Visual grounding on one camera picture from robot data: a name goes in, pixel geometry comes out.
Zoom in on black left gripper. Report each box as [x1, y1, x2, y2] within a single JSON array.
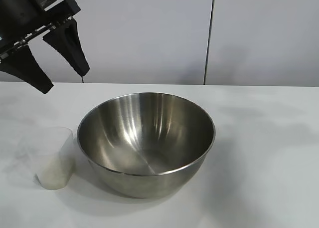
[[0, 0, 91, 94]]

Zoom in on clear plastic measuring cup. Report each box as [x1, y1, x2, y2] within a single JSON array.
[[18, 126, 77, 191]]

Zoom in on white rice grains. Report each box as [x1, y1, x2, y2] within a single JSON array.
[[36, 153, 74, 190]]

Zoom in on stainless steel mixing bowl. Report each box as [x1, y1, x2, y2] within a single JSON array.
[[76, 92, 216, 198]]

